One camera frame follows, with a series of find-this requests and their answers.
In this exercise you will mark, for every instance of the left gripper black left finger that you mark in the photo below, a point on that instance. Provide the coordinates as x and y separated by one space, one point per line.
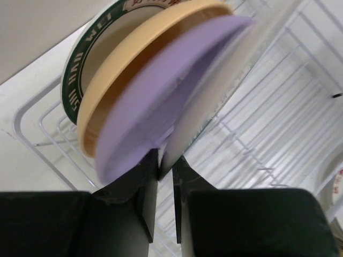
117 220

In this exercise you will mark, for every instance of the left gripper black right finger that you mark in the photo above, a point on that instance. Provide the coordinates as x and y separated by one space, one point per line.
247 222

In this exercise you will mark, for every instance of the white orange sunburst plate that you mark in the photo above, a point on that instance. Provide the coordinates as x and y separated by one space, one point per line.
329 186

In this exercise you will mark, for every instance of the white wire dish rack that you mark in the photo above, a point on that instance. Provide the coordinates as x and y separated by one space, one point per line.
275 131

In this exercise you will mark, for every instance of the white blue rimmed plate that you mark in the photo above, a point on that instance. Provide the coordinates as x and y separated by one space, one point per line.
231 59

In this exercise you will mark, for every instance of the purple plate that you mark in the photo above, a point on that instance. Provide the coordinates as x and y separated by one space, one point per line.
144 115

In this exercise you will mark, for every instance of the dark rimmed back plate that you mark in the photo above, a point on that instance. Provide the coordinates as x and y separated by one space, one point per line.
104 32

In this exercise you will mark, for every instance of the tan plate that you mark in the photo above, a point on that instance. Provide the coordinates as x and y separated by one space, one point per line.
127 59

